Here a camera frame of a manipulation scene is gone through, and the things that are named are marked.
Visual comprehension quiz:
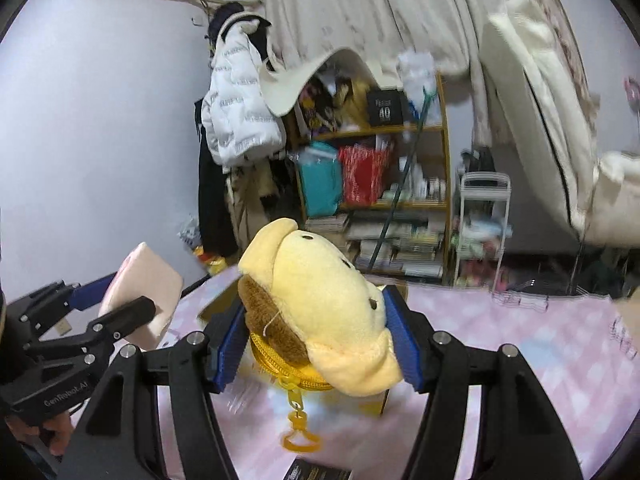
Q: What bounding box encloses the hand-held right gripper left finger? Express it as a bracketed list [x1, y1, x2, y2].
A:
[57, 302, 251, 480]

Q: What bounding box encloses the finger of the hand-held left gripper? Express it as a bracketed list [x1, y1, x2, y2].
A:
[22, 296, 157, 367]
[6, 271, 121, 346]

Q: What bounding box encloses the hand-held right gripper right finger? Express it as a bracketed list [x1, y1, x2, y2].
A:
[384, 289, 583, 480]

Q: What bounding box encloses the pink foam block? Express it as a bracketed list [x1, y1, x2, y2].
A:
[97, 241, 183, 352]

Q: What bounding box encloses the printed cardboard box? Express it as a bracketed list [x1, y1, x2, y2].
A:
[197, 280, 408, 416]

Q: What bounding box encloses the yellow plush dog purse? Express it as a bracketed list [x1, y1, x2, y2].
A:
[237, 217, 405, 453]

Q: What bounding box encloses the person's left hand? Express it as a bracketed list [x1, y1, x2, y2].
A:
[9, 406, 77, 457]

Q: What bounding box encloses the pile of papers and magazines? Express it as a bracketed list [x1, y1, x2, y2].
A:
[345, 210, 446, 281]

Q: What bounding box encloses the yellow plastic bag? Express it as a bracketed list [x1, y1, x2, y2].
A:
[177, 215, 228, 276]

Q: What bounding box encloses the black coat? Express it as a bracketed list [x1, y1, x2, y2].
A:
[195, 100, 238, 258]

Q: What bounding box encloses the beige coat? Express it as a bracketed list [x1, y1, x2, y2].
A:
[222, 160, 281, 256]

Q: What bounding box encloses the stack of books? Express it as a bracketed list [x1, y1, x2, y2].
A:
[304, 214, 351, 233]

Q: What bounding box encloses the black packet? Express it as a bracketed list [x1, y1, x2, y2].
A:
[282, 457, 353, 480]

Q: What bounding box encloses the group of small bottles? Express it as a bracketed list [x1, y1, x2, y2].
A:
[385, 157, 448, 206]

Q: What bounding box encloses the green mop pole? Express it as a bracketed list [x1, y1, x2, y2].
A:
[367, 85, 438, 268]

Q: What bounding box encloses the red patterned bag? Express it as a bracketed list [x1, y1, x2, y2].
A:
[337, 144, 391, 206]

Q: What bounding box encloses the wooden shelf unit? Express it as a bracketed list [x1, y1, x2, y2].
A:
[287, 72, 453, 286]

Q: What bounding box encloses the white trolley cart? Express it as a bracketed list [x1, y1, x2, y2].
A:
[452, 171, 513, 291]

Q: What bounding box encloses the teal bag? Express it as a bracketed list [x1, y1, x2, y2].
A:
[297, 141, 343, 217]

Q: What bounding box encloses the white puffer jacket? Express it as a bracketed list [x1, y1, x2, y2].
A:
[200, 12, 287, 166]

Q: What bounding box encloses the black box with white print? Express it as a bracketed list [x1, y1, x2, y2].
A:
[366, 89, 407, 127]

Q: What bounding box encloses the yellow black bag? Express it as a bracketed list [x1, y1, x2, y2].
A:
[300, 67, 373, 138]

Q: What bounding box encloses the dark hooded garment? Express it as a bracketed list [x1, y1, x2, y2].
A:
[206, 1, 273, 68]

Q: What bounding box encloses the floral cream curtain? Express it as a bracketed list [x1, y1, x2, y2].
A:
[255, 0, 591, 146]

